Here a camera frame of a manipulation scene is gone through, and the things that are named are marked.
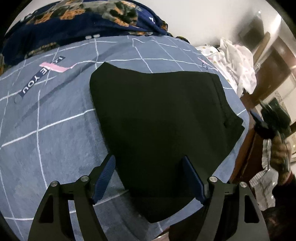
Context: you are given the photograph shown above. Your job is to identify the navy dog print blanket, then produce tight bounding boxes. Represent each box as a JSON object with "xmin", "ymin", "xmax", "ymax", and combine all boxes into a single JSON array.
[{"xmin": 1, "ymin": 1, "xmax": 169, "ymax": 69}]

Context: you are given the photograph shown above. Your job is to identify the dark wall cabinet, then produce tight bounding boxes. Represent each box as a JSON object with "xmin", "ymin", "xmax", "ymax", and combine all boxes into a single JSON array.
[{"xmin": 239, "ymin": 13, "xmax": 265, "ymax": 52}]

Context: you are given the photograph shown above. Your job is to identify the blue checked bed sheet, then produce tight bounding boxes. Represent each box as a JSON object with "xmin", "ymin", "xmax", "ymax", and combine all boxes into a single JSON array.
[{"xmin": 0, "ymin": 34, "xmax": 250, "ymax": 241}]

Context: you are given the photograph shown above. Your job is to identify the white crumpled clothes pile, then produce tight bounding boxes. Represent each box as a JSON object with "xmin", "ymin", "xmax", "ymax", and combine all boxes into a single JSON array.
[{"xmin": 196, "ymin": 38, "xmax": 257, "ymax": 97}]

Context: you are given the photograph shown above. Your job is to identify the right hand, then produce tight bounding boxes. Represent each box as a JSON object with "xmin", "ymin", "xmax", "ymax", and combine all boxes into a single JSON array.
[{"xmin": 270, "ymin": 133, "xmax": 292, "ymax": 185}]

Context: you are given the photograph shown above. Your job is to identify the black pants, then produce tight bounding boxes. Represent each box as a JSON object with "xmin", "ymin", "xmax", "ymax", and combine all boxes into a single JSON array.
[{"xmin": 89, "ymin": 63, "xmax": 244, "ymax": 223}]

